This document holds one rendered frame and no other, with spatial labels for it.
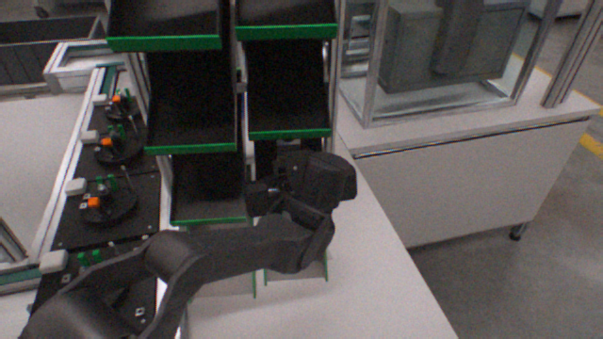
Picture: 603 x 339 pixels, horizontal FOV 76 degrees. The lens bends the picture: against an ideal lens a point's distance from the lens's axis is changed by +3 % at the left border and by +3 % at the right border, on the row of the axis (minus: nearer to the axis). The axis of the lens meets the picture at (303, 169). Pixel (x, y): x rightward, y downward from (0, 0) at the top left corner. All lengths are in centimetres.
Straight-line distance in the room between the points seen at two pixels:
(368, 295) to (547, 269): 157
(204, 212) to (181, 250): 39
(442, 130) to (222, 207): 107
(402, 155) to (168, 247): 129
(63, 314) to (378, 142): 126
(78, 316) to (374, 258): 84
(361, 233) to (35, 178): 107
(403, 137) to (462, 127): 25
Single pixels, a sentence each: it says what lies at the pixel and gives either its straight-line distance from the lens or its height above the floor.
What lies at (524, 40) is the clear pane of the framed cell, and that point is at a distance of 172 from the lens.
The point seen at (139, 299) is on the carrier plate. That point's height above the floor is 97.
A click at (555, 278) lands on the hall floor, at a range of 242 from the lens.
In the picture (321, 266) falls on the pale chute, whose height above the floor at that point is 101.
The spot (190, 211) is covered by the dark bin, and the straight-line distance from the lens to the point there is 72.
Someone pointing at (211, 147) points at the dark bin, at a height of 136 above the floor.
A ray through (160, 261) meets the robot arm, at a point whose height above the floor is 145.
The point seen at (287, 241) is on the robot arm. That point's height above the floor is 136.
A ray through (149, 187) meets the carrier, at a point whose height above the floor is 97.
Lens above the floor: 170
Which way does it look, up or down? 40 degrees down
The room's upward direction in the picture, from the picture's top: straight up
